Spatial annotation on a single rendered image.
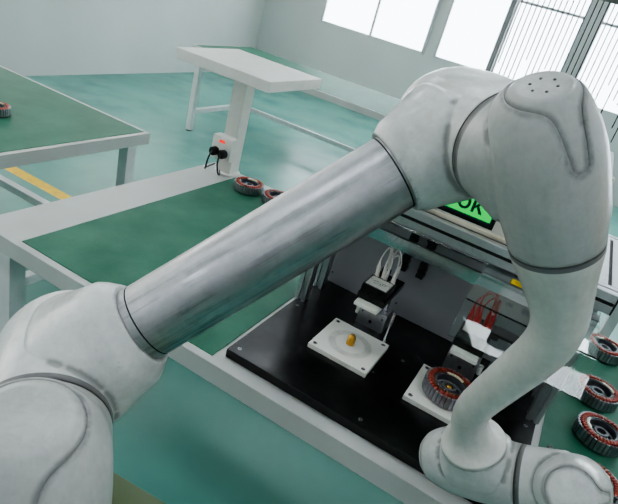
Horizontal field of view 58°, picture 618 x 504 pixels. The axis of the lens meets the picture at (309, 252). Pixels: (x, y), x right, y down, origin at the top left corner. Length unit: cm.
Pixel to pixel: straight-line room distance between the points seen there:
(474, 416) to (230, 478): 125
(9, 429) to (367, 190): 43
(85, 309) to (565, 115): 55
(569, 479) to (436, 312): 70
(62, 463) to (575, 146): 53
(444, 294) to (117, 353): 97
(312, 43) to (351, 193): 781
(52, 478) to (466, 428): 59
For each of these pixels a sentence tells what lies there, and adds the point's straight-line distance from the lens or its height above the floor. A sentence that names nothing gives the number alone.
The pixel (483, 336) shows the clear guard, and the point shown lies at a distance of 106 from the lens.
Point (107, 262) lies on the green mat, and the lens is 150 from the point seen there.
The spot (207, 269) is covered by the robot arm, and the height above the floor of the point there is 118.
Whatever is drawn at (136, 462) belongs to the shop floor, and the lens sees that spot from 201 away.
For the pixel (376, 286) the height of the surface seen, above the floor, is 92.
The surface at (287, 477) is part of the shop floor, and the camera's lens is 205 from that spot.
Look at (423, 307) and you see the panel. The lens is 151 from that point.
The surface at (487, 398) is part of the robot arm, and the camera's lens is 84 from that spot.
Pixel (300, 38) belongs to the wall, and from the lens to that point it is 854.
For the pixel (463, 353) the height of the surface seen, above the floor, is 88.
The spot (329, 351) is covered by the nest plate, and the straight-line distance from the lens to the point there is 128.
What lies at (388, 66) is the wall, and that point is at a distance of 797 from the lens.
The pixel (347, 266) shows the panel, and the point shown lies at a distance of 155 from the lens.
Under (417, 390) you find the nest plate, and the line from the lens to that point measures 128.
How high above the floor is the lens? 152
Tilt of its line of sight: 26 degrees down
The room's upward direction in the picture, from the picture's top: 16 degrees clockwise
